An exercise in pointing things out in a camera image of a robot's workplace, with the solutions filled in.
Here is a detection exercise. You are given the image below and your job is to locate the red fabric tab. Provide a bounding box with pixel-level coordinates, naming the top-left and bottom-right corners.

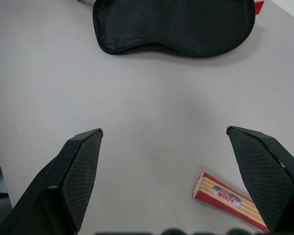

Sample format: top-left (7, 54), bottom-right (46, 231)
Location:
top-left (254, 0), bottom-right (266, 15)

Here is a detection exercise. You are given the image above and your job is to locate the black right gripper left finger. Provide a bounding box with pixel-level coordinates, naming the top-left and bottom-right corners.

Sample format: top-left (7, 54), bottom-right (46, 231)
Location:
top-left (0, 128), bottom-right (104, 235)

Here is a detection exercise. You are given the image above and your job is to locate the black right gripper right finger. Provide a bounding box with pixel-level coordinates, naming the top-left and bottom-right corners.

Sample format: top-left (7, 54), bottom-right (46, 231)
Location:
top-left (226, 125), bottom-right (294, 233)

